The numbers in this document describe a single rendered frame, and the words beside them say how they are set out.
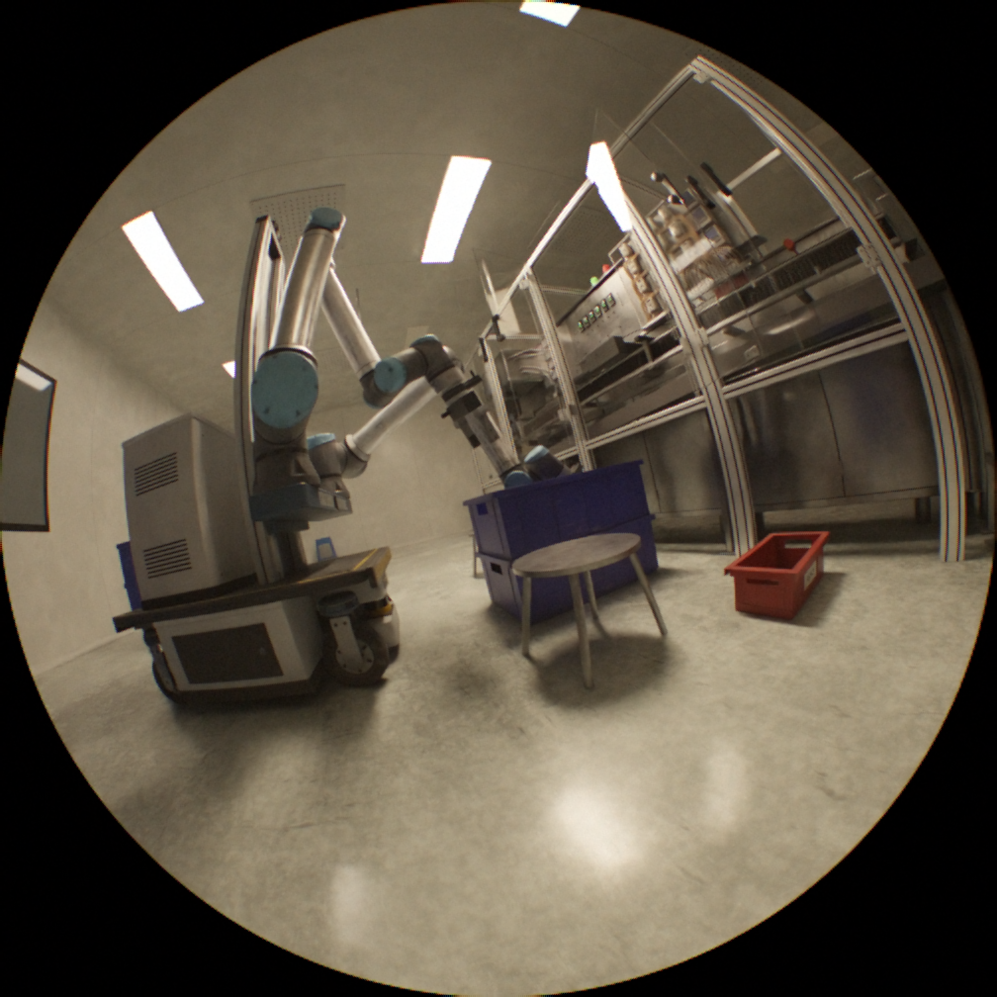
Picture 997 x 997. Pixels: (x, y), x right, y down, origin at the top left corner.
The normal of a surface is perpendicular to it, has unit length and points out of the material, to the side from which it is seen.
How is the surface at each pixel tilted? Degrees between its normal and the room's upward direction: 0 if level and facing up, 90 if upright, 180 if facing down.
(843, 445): 90
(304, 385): 95
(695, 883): 0
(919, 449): 90
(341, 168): 180
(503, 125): 180
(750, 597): 90
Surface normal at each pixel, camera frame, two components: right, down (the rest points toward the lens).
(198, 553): 0.26, -0.07
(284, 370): 0.63, -0.07
